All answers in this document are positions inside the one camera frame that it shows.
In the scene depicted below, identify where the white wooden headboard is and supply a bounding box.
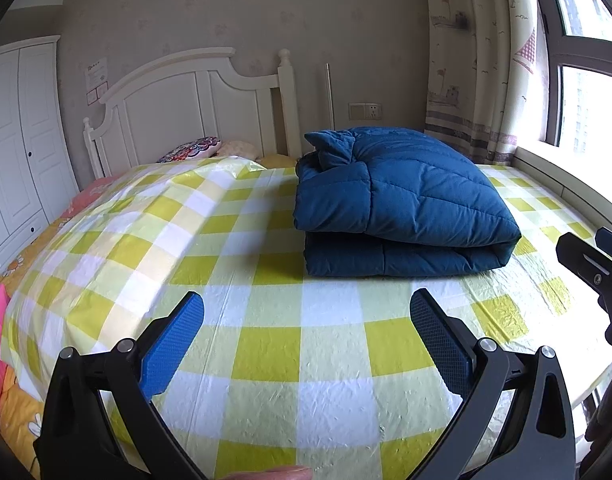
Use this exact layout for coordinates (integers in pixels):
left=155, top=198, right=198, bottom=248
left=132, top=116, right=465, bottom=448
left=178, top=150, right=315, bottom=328
left=82, top=48, right=303, bottom=181

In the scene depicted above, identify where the white wall paper notice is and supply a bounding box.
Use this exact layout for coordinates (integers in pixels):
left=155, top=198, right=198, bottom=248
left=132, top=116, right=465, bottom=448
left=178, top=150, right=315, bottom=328
left=84, top=57, right=109, bottom=92

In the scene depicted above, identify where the beige wall socket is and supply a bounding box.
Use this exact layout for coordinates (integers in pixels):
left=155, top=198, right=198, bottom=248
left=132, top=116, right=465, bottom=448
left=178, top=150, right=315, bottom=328
left=349, top=102, right=383, bottom=120

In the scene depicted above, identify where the dark framed window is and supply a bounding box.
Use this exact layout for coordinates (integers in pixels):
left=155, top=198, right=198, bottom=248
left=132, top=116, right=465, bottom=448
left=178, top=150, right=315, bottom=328
left=533, top=0, right=612, bottom=161

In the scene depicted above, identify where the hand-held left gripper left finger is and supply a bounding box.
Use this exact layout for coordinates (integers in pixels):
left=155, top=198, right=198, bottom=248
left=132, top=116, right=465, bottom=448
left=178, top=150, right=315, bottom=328
left=33, top=291, right=207, bottom=480

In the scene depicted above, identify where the person's left hand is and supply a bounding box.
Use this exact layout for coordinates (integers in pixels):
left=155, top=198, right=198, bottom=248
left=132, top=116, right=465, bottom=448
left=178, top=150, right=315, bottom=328
left=226, top=465, right=311, bottom=480

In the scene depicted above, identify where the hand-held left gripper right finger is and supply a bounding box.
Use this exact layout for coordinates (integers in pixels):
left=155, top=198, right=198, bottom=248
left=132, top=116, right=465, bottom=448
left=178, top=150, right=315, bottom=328
left=410, top=289, right=579, bottom=480

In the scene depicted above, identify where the printed beige curtain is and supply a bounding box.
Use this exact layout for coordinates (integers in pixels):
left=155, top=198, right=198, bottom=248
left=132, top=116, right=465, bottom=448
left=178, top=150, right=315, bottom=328
left=423, top=0, right=551, bottom=166

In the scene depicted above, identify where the blue quilted puffer jacket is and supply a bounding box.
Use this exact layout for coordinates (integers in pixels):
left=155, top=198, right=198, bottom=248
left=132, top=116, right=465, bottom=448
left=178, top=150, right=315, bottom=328
left=293, top=127, right=522, bottom=278

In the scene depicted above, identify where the colourful patterned pillow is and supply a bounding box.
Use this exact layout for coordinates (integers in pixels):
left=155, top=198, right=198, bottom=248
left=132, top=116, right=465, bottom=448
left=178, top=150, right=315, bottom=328
left=158, top=136, right=223, bottom=163

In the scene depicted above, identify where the white wardrobe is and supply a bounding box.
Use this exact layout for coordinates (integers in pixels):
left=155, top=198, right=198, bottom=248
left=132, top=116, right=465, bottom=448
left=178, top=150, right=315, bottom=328
left=0, top=35, right=79, bottom=281

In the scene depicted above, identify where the white window sill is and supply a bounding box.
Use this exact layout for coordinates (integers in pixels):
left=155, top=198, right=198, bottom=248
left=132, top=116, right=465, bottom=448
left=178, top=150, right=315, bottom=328
left=513, top=144, right=612, bottom=241

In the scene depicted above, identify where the pale pink pillow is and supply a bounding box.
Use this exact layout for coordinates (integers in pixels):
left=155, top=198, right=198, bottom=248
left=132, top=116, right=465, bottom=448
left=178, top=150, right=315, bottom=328
left=218, top=140, right=261, bottom=160

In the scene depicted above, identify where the white pole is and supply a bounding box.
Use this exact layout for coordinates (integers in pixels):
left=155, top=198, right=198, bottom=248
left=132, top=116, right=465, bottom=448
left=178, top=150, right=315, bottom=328
left=325, top=63, right=335, bottom=133

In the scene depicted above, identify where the yellow white checkered sheet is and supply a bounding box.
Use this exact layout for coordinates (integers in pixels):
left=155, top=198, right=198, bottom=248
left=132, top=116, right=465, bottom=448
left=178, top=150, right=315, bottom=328
left=0, top=155, right=611, bottom=480

